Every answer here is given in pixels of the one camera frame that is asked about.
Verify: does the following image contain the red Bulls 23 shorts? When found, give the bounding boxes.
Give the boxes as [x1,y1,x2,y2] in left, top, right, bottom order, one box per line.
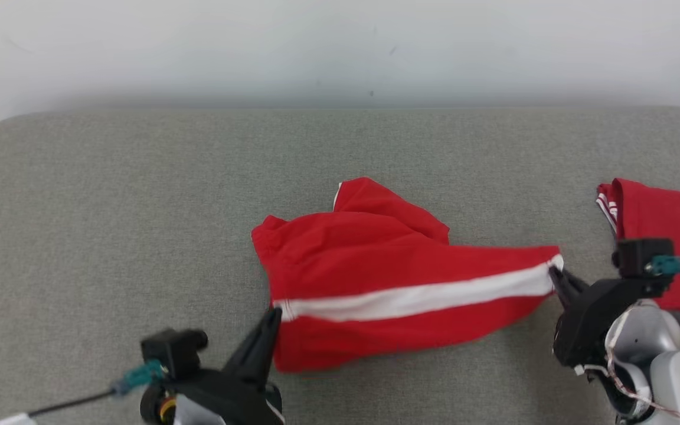
[251,176,565,374]

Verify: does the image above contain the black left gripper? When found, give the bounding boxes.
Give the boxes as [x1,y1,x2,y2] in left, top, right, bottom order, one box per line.
[139,306,286,425]

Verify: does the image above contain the black left cable teal plug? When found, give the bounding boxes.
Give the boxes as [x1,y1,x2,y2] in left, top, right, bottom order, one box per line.
[0,359,168,425]

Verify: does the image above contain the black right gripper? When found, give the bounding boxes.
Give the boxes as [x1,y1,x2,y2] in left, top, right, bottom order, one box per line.
[548,266,673,371]

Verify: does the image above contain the red basketball jersey white sleeves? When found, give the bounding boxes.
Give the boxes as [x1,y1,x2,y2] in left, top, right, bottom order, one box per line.
[596,178,680,323]

